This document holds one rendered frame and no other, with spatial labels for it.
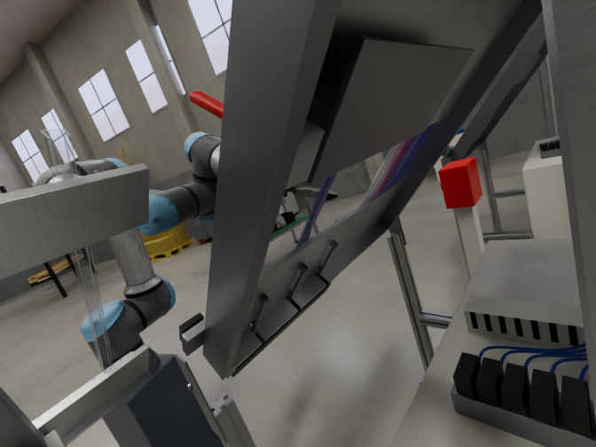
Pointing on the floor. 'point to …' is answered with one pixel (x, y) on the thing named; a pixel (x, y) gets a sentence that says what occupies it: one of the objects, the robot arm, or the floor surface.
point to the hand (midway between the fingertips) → (314, 213)
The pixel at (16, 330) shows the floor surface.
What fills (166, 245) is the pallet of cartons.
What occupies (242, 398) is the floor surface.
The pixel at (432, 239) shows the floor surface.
